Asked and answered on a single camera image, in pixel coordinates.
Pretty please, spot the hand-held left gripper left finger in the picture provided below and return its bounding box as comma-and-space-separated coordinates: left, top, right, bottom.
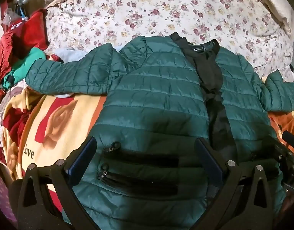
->
8, 136, 98, 230

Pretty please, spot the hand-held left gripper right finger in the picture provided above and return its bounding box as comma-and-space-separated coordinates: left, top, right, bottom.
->
194, 137, 282, 230

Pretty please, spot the green puffer jacket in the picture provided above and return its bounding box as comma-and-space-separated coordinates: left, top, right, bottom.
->
25, 32, 294, 230

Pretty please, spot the blue clothes hanger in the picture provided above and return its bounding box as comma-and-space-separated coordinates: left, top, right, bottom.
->
17, 4, 28, 20

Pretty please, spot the dark red patterned cloth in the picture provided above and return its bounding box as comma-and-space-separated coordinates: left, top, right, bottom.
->
0, 109, 30, 164

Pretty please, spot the purple patterned cloth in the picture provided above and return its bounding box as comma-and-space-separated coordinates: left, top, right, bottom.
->
0, 165, 19, 230

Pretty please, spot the grey sweatshirt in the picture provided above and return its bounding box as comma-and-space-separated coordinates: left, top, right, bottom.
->
53, 48, 88, 99

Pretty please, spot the bright green cloth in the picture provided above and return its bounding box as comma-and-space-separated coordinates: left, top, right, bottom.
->
3, 47, 47, 90

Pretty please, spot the red garment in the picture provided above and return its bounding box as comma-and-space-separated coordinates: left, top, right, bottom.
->
0, 8, 50, 99

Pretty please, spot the floral quilt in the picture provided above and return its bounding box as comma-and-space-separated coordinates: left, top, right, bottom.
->
0, 0, 294, 83

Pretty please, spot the beige pillow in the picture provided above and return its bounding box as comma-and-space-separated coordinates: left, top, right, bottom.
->
233, 0, 294, 37

